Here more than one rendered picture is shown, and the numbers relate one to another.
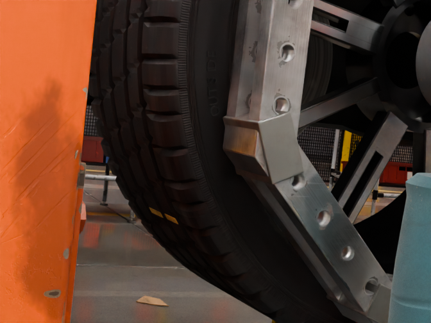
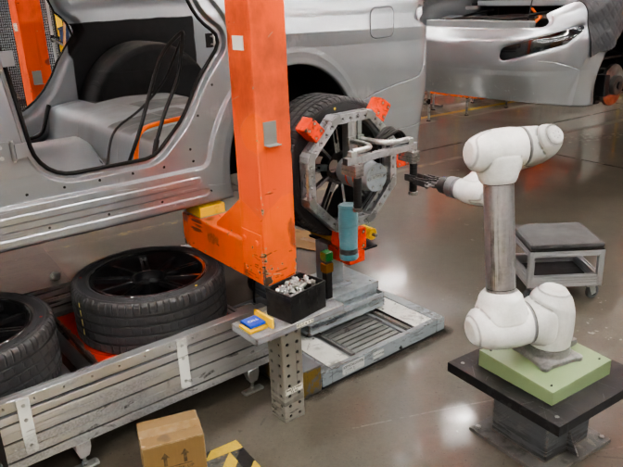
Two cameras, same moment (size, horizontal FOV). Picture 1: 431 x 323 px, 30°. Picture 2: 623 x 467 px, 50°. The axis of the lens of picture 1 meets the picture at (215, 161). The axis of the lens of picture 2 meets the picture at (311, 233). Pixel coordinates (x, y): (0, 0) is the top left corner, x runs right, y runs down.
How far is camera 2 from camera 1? 2.30 m
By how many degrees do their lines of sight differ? 19
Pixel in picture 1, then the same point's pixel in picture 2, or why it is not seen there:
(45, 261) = (292, 240)
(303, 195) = (319, 211)
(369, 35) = (324, 168)
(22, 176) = (288, 231)
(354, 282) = (331, 224)
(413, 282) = (341, 224)
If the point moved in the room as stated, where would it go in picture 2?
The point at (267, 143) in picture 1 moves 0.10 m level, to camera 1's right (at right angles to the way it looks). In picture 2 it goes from (311, 205) to (333, 202)
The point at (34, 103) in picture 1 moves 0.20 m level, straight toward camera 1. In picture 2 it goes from (288, 220) to (309, 236)
